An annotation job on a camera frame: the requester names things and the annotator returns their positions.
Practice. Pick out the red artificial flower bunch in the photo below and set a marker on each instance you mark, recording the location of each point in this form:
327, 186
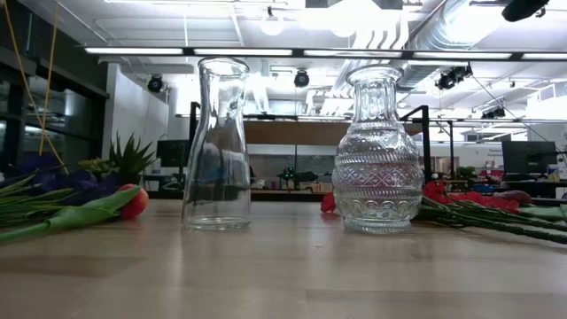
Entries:
328, 203
469, 198

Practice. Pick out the smooth clear glass vase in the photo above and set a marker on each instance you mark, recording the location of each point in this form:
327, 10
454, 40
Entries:
217, 146

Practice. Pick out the orange artificial tulip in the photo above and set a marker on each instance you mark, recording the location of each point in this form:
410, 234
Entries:
133, 204

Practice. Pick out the dark purple artificial tulip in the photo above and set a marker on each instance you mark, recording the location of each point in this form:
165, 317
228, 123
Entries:
516, 197

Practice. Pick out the blue artificial flower bunch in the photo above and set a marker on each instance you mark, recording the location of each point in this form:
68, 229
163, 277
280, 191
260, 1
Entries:
35, 166

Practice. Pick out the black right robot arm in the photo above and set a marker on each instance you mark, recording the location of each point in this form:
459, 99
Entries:
525, 9

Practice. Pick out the wooden shelf black legs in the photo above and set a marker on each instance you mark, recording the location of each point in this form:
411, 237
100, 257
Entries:
292, 132

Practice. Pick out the black background robot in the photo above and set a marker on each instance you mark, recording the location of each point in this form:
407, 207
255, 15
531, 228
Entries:
294, 175

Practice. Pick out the black ceiling spotlight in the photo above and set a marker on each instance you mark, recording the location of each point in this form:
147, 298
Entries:
155, 83
452, 77
301, 79

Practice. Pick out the patterned clear glass vase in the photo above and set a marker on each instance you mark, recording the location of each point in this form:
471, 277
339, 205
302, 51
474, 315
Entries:
376, 177

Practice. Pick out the overhead light bar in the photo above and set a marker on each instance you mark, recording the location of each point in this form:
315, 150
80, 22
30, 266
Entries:
310, 53

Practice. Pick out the black computer monitor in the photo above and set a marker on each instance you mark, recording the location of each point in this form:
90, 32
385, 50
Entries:
529, 157
173, 153

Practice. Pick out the potted artificial succulent plant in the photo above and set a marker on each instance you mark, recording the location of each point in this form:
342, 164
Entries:
130, 157

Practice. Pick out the silver ventilation duct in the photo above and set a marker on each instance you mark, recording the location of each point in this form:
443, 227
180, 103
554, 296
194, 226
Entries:
443, 26

